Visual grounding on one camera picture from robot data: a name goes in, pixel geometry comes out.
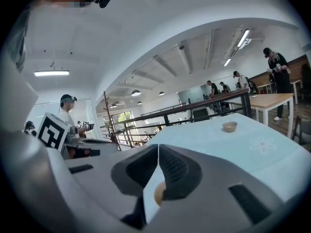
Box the grey chair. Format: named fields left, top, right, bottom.
left=291, top=115, right=311, bottom=152

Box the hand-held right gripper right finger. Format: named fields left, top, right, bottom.
left=148, top=144, right=284, bottom=233

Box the light blue floral tablecloth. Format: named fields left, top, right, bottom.
left=143, top=112, right=311, bottom=225

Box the person's grey shirt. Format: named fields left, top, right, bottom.
left=2, top=6, right=41, bottom=131

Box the black railing with wooden handrail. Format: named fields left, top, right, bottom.
left=101, top=88, right=252, bottom=150

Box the wooden table with white legs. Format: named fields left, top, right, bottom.
left=225, top=93, right=294, bottom=138

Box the brown wooden coat stand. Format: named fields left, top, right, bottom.
left=103, top=91, right=122, bottom=151

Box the brown bowl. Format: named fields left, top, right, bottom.
left=154, top=181, right=167, bottom=207
left=222, top=121, right=238, bottom=133

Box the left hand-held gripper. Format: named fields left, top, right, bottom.
left=36, top=112, right=119, bottom=160

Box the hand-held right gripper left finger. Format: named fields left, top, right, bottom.
left=65, top=144, right=159, bottom=228

